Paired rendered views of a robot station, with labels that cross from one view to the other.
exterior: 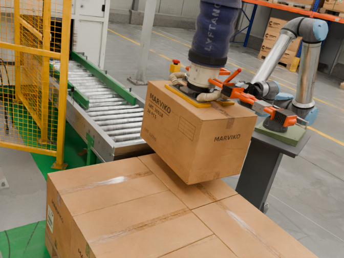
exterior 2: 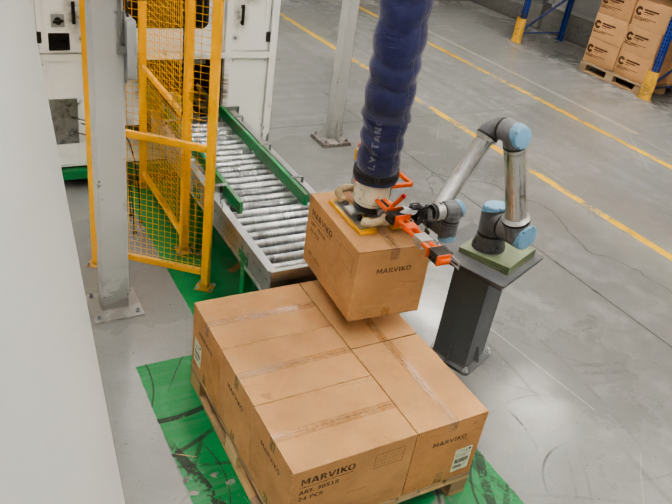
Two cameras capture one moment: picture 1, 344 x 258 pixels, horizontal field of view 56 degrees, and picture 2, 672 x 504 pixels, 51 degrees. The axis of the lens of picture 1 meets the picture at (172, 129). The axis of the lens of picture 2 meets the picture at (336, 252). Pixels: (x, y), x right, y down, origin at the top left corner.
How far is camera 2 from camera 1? 1.70 m
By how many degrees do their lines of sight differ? 10
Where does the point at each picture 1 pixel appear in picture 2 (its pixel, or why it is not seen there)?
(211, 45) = (375, 164)
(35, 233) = (179, 369)
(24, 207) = (164, 339)
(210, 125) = (369, 257)
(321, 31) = (519, 139)
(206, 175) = (370, 311)
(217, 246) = (371, 387)
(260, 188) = (469, 327)
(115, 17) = not seen: outside the picture
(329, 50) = not seen: outside the picture
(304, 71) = (508, 182)
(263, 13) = not seen: outside the picture
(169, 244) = (319, 382)
